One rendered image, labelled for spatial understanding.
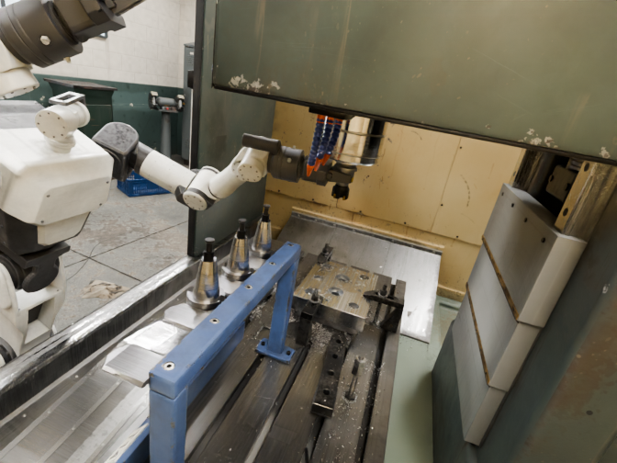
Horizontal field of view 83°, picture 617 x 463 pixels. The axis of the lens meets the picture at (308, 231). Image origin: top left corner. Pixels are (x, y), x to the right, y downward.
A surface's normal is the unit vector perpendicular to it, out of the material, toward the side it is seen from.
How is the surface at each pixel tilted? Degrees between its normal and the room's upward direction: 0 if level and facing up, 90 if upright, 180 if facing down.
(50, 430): 8
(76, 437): 7
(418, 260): 24
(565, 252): 90
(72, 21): 90
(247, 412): 0
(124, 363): 0
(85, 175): 68
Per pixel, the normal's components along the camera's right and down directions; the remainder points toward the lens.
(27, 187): 0.40, 0.58
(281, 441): 0.16, -0.91
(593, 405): -0.31, 0.32
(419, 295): 0.02, -0.70
